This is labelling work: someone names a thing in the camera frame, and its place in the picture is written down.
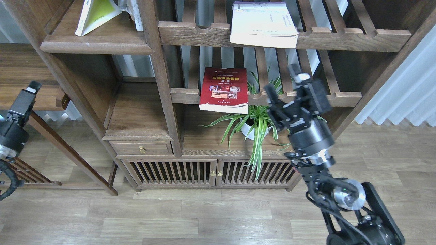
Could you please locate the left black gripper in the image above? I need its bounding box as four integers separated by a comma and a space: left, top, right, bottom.
0, 81, 42, 157

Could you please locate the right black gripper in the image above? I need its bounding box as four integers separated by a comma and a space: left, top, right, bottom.
264, 64, 334, 160

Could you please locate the yellow-green book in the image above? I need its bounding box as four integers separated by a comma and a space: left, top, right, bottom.
75, 0, 122, 37

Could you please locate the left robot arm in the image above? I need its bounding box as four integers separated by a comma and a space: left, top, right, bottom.
0, 81, 42, 200

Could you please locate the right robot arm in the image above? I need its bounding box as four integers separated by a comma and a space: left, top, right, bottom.
265, 73, 405, 245

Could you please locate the white book top shelf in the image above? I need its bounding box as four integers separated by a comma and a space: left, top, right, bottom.
230, 2, 298, 49

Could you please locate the green spider plant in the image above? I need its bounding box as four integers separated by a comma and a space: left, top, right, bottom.
201, 68, 327, 179

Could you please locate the white plant pot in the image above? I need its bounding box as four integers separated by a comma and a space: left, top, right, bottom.
241, 118, 273, 140

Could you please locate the wooden side table left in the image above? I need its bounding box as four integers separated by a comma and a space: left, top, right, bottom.
0, 43, 118, 196

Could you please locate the red book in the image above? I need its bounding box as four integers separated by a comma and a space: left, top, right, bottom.
199, 67, 249, 114

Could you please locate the dark wooden bookshelf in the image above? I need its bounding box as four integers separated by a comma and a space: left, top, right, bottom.
1, 0, 435, 191

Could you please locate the white curtain right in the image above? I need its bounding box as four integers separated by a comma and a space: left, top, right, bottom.
355, 27, 436, 127

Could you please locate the plastic-wrapped white book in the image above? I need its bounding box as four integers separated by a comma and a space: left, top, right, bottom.
118, 0, 143, 31

